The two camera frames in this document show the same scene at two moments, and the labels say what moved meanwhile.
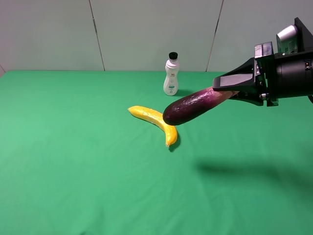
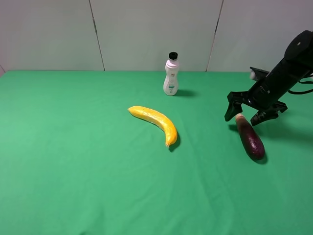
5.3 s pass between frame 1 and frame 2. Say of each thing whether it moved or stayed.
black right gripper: moved
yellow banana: stayed
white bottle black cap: stayed
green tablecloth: stayed
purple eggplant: moved
